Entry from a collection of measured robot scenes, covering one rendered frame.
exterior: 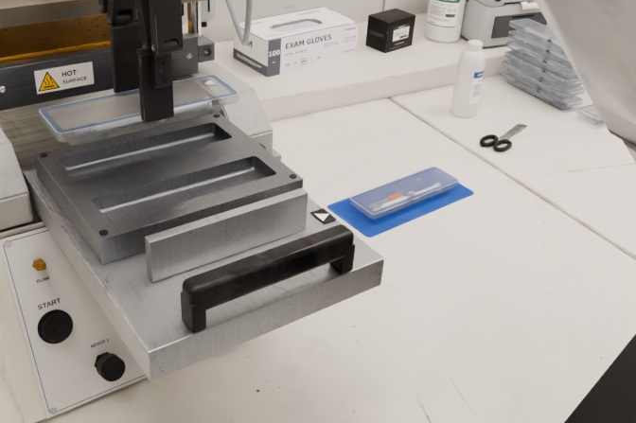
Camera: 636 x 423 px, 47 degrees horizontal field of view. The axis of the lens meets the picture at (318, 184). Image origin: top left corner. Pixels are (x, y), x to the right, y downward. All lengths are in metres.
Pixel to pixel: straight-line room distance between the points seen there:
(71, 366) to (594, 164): 0.94
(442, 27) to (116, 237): 1.18
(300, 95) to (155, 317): 0.85
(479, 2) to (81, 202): 1.18
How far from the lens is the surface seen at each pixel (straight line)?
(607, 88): 0.16
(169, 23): 0.64
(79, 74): 0.82
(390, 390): 0.84
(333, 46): 1.51
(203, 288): 0.54
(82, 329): 0.80
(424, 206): 1.14
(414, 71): 1.51
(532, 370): 0.90
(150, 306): 0.59
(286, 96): 1.35
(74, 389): 0.81
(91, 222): 0.64
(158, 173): 0.70
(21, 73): 0.80
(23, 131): 0.95
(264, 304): 0.58
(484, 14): 1.66
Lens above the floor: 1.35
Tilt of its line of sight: 31 degrees down
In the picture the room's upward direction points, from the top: 4 degrees clockwise
